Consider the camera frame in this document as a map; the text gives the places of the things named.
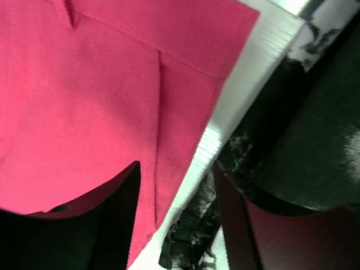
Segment black white folded trousers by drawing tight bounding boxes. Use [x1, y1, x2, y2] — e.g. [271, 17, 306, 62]
[159, 0, 360, 270]

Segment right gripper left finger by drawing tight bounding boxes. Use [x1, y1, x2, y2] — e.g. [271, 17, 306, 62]
[1, 161, 141, 270]

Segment pink trousers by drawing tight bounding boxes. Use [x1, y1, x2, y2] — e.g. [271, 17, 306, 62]
[1, 1, 259, 269]

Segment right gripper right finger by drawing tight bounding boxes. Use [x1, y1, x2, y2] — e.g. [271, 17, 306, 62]
[213, 162, 359, 269]

